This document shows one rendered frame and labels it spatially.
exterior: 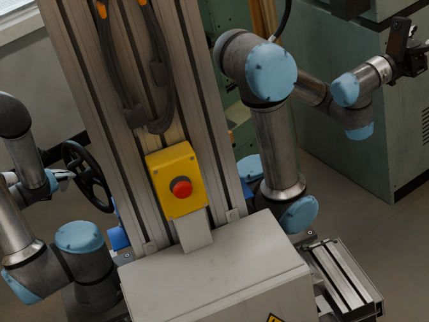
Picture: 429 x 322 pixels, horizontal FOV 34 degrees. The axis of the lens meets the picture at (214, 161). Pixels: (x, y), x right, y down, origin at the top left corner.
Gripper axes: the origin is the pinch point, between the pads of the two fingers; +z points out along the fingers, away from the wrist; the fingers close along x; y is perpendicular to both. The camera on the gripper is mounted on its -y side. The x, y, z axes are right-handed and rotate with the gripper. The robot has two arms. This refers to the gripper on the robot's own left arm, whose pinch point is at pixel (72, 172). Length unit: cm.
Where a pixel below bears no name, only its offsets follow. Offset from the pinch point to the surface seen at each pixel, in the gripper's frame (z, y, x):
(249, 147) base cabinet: 62, -11, 17
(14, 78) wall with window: 51, 6, -143
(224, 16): 39, -57, 15
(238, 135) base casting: 55, -16, 17
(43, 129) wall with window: 72, 34, -143
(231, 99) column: 59, -26, 6
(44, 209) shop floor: 60, 67, -113
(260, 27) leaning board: 172, -39, -96
